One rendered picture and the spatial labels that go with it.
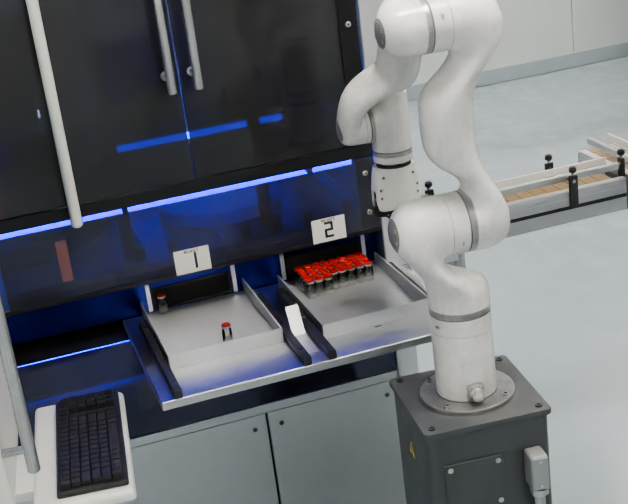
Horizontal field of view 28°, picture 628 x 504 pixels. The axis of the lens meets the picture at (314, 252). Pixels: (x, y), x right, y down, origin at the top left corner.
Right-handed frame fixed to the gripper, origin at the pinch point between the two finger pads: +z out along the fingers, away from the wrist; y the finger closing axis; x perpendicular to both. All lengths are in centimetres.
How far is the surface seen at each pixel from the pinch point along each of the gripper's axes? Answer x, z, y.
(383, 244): -31.8, 15.7, -6.5
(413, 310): -2.1, 20.9, -1.9
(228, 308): -31, 22, 35
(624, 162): -46, 14, -82
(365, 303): -14.7, 22.2, 5.2
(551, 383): -106, 110, -87
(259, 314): -22.8, 22.2, 28.9
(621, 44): -490, 102, -343
